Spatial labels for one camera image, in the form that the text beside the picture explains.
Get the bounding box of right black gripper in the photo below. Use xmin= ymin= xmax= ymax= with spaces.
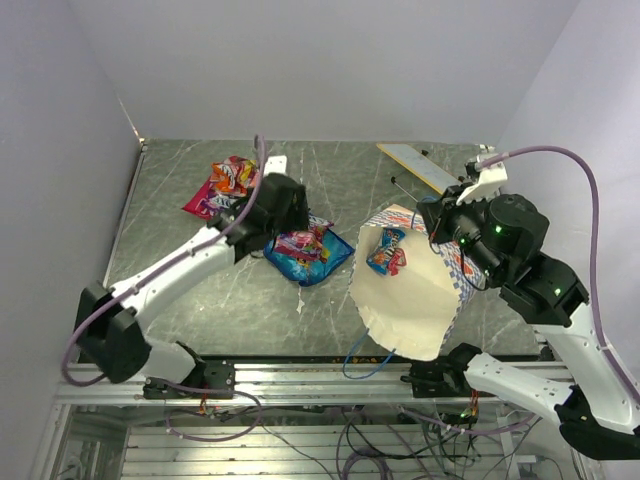
xmin=417 ymin=181 xmax=506 ymax=282

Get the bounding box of aluminium frame rail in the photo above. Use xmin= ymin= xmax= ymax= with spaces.
xmin=54 ymin=363 xmax=470 ymax=407

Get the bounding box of orange Fox's candy bag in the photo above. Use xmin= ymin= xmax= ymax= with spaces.
xmin=209 ymin=156 xmax=258 ymax=197

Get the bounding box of purple Fox's berries candy bag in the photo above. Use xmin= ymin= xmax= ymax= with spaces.
xmin=272 ymin=214 xmax=334 ymax=262

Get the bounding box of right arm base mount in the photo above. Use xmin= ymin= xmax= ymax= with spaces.
xmin=405 ymin=362 xmax=471 ymax=398

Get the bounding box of blue snack bag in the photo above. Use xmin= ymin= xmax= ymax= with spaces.
xmin=262 ymin=230 xmax=355 ymax=287

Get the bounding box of M&M's candy bag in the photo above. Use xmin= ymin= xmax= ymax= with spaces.
xmin=366 ymin=228 xmax=407 ymax=276

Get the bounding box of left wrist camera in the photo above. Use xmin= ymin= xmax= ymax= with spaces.
xmin=264 ymin=155 xmax=288 ymax=175

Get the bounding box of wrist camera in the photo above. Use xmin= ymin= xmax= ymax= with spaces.
xmin=456 ymin=153 xmax=508 ymax=206
xmin=264 ymin=155 xmax=288 ymax=175

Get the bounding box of small whiteboard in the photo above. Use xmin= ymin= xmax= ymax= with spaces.
xmin=377 ymin=143 xmax=459 ymax=194

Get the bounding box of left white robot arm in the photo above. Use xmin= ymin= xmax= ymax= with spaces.
xmin=72 ymin=173 xmax=309 ymax=397

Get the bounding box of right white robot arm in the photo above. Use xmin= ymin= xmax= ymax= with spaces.
xmin=417 ymin=186 xmax=639 ymax=461

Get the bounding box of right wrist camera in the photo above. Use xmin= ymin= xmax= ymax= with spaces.
xmin=456 ymin=153 xmax=508 ymax=206

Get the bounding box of blue checkered paper bag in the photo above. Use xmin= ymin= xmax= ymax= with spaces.
xmin=349 ymin=205 xmax=485 ymax=361

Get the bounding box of red snack bag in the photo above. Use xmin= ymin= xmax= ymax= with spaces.
xmin=182 ymin=178 xmax=224 ymax=220

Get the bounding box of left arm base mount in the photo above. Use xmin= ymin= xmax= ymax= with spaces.
xmin=143 ymin=360 xmax=236 ymax=400

